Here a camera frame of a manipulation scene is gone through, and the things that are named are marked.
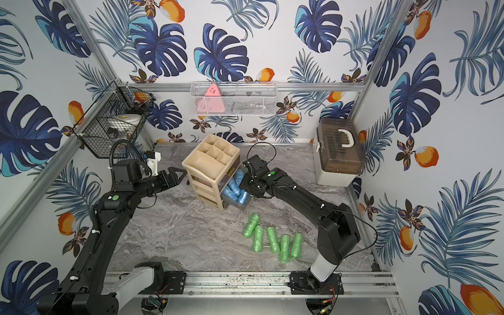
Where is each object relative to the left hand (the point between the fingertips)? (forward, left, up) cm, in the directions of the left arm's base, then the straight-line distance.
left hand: (178, 171), depth 73 cm
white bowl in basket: (+18, +26, +7) cm, 32 cm away
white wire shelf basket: (+47, -15, +2) cm, 49 cm away
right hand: (+4, -23, -13) cm, 27 cm away
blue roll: (+12, -21, -16) cm, 29 cm away
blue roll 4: (0, -24, -16) cm, 28 cm away
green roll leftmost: (-6, -29, -26) cm, 39 cm away
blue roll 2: (+6, -19, -18) cm, 27 cm away
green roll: (-15, -31, -27) cm, 44 cm away
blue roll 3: (+3, -16, -17) cm, 24 cm away
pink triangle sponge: (+36, -6, +7) cm, 37 cm away
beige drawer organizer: (+7, -9, -4) cm, 13 cm away
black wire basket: (+12, +35, +7) cm, 38 cm away
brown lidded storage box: (+28, -69, -13) cm, 75 cm away
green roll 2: (-14, -38, -27) cm, 48 cm away
